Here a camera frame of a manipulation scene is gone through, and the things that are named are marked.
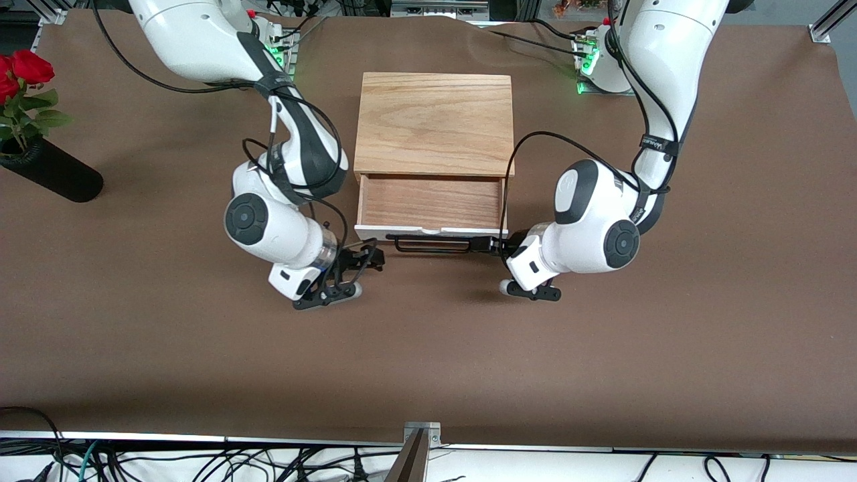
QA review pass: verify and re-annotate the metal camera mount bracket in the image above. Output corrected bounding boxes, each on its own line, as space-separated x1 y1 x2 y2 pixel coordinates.
404 422 443 449

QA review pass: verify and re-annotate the short black table cable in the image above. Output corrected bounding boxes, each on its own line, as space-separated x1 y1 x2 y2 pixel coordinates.
532 19 583 42

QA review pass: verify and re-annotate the grey power strip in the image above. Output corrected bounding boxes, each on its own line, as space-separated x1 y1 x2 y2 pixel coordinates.
390 0 489 19

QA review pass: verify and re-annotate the wooden drawer with white front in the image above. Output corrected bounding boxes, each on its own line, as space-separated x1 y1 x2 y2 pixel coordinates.
354 173 510 243

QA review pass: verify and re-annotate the brown table mat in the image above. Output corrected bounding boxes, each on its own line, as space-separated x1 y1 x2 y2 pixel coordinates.
0 8 857 455

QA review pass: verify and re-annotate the brown camera mount pole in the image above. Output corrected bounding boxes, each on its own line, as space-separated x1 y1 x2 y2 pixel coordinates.
385 428 429 482

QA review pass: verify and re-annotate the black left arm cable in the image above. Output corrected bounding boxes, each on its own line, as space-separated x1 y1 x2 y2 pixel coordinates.
499 0 678 242

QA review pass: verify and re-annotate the black cylindrical vase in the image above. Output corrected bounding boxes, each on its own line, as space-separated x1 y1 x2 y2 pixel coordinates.
0 136 104 204

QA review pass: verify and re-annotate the black wire drawer handle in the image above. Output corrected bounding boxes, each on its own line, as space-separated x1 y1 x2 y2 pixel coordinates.
386 234 483 254

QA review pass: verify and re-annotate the thin black base cable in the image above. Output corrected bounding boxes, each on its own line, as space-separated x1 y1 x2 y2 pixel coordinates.
275 13 329 44

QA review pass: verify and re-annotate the long black table cable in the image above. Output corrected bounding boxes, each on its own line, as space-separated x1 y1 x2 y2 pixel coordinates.
487 28 587 58

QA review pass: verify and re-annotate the large red artificial rose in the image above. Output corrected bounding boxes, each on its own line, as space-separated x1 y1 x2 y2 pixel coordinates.
10 49 74 155

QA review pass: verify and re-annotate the teal floor cable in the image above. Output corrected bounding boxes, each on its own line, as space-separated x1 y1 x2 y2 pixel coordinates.
79 442 100 482

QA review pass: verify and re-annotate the wooden drawer cabinet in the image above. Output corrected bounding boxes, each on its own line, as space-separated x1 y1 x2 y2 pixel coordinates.
353 72 516 188

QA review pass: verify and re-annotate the small red artificial rose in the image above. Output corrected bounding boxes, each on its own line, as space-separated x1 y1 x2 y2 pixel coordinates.
0 56 21 104

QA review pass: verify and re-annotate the looped black floor cable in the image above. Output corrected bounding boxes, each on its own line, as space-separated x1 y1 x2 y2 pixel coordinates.
0 406 66 463

